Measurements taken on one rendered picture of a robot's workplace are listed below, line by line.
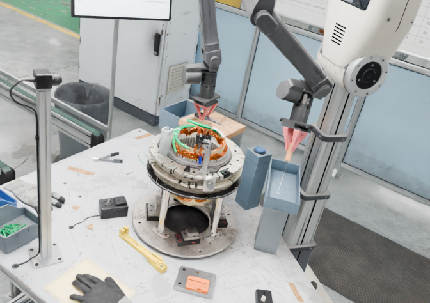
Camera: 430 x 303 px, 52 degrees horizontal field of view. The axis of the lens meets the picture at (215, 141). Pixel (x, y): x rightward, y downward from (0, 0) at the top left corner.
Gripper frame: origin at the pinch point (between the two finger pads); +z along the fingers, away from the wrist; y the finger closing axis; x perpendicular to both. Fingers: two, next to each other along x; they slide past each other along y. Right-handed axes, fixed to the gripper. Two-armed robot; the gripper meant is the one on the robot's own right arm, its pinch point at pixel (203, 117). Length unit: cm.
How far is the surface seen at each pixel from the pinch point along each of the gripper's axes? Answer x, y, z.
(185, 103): -18.4, -11.9, 4.7
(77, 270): 6, 67, 28
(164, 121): -15.9, 4.4, 7.1
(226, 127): 7.7, -5.1, 3.3
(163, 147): 9.1, 34.4, -4.5
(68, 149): -130, -34, 89
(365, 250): 60, -118, 115
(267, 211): 41.5, 16.0, 13.7
